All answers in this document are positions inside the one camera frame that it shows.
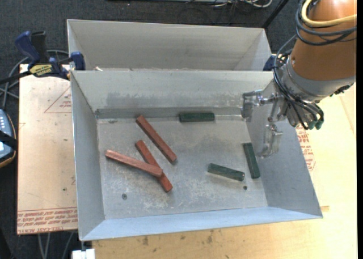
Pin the dark green flat block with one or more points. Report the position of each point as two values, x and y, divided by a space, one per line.
226 171
196 117
252 161

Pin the red-brown flat block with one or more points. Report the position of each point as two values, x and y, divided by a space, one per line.
156 139
130 162
166 182

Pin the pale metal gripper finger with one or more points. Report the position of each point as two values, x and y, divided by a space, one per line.
271 141
247 106

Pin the grey metal bin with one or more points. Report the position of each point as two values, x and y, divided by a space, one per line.
184 195

